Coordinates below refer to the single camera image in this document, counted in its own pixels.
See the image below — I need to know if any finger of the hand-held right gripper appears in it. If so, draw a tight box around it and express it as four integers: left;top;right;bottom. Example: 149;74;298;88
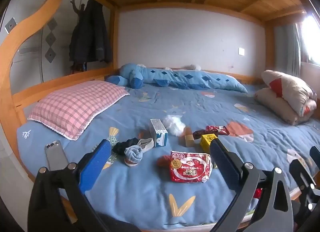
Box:
289;158;320;212
309;146;320;170

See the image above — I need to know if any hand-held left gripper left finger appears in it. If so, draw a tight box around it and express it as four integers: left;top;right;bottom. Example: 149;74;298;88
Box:
27;139;140;232

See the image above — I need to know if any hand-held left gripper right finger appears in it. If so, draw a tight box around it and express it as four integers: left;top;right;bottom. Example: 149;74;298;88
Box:
209;138;293;232

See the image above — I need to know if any yellow box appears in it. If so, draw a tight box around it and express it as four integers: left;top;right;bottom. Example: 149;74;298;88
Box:
200;133;218;154

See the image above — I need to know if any black sock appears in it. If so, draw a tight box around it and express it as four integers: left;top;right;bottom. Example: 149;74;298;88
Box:
112;137;140;155

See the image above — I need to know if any red snack wrapper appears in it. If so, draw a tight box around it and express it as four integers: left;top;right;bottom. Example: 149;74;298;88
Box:
206;125;230;136

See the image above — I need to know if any red noodle packet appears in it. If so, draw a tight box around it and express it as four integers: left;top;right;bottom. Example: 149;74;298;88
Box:
169;150;213;184

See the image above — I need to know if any dark red sock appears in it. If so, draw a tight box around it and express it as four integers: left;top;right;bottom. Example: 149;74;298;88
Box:
192;129;209;140

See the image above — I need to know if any light blue sock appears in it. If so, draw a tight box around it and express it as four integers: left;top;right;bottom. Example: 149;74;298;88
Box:
124;145;143;167

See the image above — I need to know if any white grey sock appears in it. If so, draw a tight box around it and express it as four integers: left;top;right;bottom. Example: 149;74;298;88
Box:
136;138;155;153

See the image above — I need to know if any white tissue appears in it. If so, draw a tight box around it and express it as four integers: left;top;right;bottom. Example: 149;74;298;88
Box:
162;115;186;137

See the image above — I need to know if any blue white drink carton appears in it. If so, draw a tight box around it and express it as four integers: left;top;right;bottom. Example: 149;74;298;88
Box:
149;118;168;148

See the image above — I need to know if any grey smartphone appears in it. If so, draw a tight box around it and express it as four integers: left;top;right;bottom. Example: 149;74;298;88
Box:
45;140;70;171

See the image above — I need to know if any pink plaid pillow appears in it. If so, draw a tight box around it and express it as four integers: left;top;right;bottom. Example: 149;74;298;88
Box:
27;80;130;141

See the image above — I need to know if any folded cream printed quilt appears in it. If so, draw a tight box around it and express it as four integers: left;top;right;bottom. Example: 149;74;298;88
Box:
254;70;318;126

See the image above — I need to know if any long blue plush pillow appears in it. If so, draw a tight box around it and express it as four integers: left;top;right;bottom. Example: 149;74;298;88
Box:
105;63;248;94

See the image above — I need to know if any white grey plush toy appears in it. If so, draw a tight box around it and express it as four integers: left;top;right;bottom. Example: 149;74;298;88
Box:
164;64;202;71

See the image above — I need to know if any grey curtain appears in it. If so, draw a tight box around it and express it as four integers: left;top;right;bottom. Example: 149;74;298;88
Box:
274;24;302;78

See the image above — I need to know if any window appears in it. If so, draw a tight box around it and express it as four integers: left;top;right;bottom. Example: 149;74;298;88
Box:
295;10;320;65

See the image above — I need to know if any white wardrobe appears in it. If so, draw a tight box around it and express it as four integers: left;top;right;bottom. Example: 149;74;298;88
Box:
0;0;75;83

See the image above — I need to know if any dark hanging coat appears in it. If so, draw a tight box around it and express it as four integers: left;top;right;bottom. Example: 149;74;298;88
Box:
69;0;113;64

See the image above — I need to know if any wooden bunk bed frame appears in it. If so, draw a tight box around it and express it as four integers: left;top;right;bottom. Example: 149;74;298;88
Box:
0;0;310;232

